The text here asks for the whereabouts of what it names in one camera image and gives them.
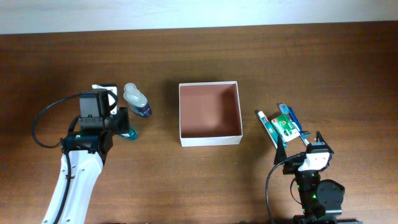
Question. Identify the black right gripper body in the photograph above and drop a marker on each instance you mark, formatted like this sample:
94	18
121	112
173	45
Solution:
291	167

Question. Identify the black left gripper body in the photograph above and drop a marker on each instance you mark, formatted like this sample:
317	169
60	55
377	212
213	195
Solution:
119	122

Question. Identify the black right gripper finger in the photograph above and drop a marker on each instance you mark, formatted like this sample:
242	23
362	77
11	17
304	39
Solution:
280	151
319	138

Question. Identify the blue Listerine mouthwash bottle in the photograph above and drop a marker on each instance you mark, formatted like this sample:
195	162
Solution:
131	135

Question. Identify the green Dettol soap box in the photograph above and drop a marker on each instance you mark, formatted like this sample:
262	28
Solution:
285	128

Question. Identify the Colgate toothpaste tube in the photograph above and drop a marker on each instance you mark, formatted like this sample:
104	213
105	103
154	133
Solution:
268	127

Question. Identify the white cardboard box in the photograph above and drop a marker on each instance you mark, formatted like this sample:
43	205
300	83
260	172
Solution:
209	114

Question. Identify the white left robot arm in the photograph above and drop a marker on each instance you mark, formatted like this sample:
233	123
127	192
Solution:
84	151

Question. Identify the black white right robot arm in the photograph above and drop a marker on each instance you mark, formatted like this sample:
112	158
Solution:
320	199

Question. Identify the blue razor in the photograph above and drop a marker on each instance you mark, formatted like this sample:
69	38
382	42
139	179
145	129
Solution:
296	121

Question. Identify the toothbrush with clear cap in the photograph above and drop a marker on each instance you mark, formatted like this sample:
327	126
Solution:
284	109

